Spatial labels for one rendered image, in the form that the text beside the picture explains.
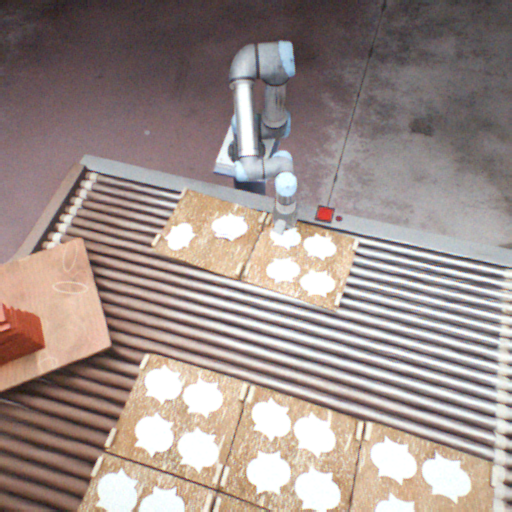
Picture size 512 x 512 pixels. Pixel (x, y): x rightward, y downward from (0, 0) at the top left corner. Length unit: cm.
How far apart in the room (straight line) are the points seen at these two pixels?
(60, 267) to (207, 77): 251
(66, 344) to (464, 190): 268
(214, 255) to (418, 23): 320
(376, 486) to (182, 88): 323
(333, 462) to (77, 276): 117
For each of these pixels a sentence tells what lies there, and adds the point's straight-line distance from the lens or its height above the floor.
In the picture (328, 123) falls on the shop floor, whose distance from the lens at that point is 373.
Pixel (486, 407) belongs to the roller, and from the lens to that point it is 192.
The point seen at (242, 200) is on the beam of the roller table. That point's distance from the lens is 216.
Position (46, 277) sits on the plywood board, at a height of 104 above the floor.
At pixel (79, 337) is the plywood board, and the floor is 104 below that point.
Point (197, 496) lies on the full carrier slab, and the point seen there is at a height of 94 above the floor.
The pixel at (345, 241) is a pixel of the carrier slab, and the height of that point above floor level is 94.
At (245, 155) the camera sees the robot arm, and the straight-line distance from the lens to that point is 175.
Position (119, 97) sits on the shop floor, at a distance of 414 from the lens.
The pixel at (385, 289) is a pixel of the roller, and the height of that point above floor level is 92.
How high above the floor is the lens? 267
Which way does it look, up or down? 61 degrees down
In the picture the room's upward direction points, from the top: 5 degrees counter-clockwise
